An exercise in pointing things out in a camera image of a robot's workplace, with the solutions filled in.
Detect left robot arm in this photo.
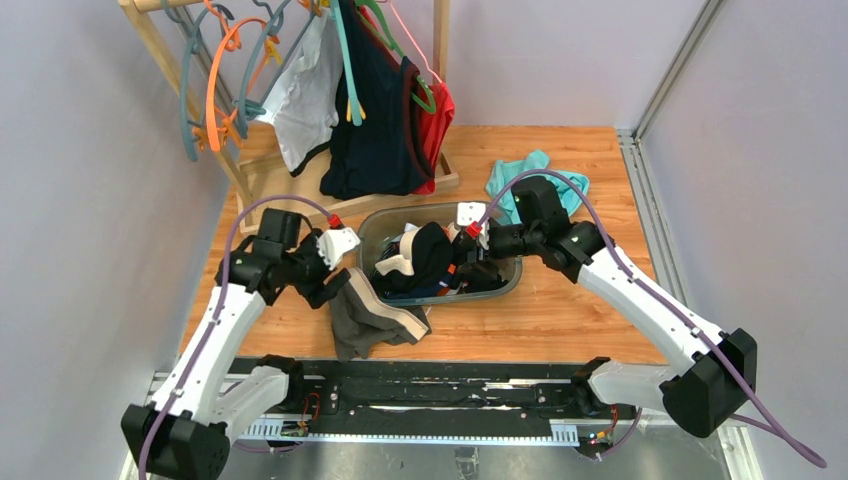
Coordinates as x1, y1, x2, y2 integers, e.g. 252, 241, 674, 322
121, 208, 360, 479

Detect white grey underwear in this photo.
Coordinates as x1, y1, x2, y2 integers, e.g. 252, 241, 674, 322
257, 15, 343, 177

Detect green hanger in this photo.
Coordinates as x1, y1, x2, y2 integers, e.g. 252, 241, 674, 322
354, 0, 437, 114

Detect black underwear in basket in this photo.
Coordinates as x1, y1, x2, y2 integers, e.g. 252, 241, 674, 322
452, 230, 507, 293

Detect pink thin hanger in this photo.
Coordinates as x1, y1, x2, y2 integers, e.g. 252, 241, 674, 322
385, 0, 451, 84

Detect dark grey cream-band underwear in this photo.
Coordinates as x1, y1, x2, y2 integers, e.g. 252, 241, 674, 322
328, 268, 431, 362

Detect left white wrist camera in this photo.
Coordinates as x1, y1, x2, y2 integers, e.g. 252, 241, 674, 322
316, 227, 361, 271

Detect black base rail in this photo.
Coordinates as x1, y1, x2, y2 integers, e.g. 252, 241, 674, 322
234, 360, 636, 459

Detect grey-blue clip hanger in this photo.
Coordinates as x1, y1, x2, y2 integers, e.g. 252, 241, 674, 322
158, 0, 236, 164

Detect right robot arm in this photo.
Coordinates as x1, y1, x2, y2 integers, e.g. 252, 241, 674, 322
454, 175, 758, 438

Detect dark navy tank top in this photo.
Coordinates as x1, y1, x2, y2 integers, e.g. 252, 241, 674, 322
320, 1, 434, 200

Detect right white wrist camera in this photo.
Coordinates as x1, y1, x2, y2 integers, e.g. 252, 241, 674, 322
454, 202, 489, 250

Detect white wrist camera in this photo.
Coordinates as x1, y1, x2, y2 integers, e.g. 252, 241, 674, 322
454, 202, 489, 250
316, 227, 361, 271

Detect orange hanger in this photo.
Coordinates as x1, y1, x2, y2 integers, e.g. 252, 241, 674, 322
192, 0, 283, 154

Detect red garment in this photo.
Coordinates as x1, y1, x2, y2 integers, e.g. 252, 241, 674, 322
413, 75, 456, 195

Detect clear plastic basket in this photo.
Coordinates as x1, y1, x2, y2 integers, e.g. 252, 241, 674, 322
356, 202, 523, 307

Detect aluminium frame rail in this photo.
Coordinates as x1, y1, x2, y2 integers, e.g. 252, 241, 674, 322
616, 0, 747, 480

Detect teal clip hanger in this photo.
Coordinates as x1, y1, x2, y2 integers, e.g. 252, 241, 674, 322
306, 0, 366, 126

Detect wooden clothes rack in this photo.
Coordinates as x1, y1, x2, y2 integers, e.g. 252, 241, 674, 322
117, 0, 460, 216

